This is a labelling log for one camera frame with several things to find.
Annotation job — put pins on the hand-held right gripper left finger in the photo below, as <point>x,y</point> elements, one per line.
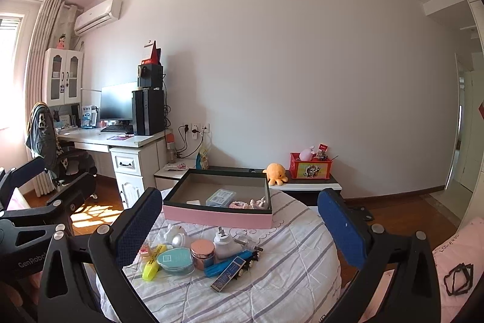
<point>139,226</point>

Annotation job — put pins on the yellow highlighter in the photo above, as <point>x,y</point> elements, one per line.
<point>153,264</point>

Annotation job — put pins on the pink toy dentures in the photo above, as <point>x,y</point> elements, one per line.
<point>239,205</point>

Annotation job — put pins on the white air conditioner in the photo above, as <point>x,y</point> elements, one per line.
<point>96,18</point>

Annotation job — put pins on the blue and white boxes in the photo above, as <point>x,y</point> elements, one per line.
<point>89,116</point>

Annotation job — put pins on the clear glass bottle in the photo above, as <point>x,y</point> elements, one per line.
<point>245,240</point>

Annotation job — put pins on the small pink doll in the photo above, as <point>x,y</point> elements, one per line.
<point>61,42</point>

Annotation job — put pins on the white desk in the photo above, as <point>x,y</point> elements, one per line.
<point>87,137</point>

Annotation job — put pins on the clear plastic case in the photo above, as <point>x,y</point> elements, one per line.
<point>221,197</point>

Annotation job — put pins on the blue snack bag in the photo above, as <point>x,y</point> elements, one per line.
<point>203,158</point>

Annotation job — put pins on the dark blue slim box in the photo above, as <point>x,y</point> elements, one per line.
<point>227,275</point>

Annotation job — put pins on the black toy train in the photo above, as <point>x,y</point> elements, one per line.
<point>254,255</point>

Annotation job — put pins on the rose gold jar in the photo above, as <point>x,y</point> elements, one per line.
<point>203,255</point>

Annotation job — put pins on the pink plush toy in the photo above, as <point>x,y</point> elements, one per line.
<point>307,154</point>

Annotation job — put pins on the dark printed garment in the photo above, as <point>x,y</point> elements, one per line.
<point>41,133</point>

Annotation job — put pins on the beige curtain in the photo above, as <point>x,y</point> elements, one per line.
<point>41,54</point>

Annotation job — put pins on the black speaker box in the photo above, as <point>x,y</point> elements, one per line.
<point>151,75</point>

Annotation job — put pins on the white door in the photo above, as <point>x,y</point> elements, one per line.
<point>472,141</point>

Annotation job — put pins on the pink bedsheet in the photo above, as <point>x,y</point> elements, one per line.
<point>465,243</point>

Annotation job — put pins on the black keyboard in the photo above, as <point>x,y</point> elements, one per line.
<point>117,128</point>

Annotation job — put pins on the small pink block toy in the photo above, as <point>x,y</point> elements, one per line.
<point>145,253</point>

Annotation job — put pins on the bottle with orange cap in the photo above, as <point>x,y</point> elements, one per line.
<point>171,147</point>

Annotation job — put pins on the black and white low cabinet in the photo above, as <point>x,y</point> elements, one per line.
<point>302,185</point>

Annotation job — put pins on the white glass-door cabinet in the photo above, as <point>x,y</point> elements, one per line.
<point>62,60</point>

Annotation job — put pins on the black computer tower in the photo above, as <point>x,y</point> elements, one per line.
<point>147,111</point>

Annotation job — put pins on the white nightstand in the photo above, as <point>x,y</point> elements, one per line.
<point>170,177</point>

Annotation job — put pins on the white astronaut toy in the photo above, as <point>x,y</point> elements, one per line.
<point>177,238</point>

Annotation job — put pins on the wet wipes pack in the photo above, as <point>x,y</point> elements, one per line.
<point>176,166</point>

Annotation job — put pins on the white pump bottle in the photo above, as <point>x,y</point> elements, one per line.
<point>226,247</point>

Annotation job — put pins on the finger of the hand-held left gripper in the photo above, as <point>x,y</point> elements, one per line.
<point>28,168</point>
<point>75,190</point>

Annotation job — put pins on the red tag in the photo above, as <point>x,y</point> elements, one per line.
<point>323,147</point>

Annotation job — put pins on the pink rabbit figures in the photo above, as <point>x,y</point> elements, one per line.
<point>260,203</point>

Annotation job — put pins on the blue tube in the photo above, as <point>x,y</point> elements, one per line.
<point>223,264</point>

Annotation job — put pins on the black office chair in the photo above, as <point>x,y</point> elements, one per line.
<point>72,166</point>

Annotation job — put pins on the window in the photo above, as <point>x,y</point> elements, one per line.
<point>7,62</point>

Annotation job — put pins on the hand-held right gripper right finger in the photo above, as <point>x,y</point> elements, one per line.
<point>340,228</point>

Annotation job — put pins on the white radiator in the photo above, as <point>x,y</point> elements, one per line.
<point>45,185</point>

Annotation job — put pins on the teal lidded plastic box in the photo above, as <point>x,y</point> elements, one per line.
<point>174,259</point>

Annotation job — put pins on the red plastic crate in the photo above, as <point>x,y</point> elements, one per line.
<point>310,169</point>

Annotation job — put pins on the orange octopus plush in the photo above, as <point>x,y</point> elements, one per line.
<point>275,173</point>

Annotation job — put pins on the black computer monitor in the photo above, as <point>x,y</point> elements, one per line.
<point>117,101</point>

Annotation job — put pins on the pink mouse pad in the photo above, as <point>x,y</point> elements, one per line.
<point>120,137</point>

